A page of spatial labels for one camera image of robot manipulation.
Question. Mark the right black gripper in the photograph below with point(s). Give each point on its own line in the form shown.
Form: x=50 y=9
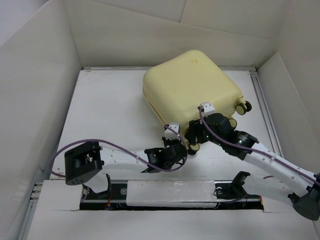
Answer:
x=195 y=125

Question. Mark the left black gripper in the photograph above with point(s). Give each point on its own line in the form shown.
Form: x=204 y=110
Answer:
x=165 y=140

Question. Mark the yellow hard-shell suitcase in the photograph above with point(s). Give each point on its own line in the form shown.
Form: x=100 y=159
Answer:
x=175 y=89

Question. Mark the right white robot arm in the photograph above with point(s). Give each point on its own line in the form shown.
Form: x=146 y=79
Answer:
x=295 y=186

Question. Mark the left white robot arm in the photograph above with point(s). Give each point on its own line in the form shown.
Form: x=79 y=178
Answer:
x=88 y=163

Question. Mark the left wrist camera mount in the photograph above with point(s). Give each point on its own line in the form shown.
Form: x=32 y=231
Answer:
x=172 y=131

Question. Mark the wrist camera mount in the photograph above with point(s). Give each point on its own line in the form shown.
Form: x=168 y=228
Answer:
x=172 y=131
x=206 y=109

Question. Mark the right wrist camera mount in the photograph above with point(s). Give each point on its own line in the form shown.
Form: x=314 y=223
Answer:
x=206 y=109

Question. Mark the white foam block on rail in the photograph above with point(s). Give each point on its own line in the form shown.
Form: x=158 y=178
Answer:
x=171 y=193

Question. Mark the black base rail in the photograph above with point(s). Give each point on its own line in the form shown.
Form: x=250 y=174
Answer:
x=116 y=200

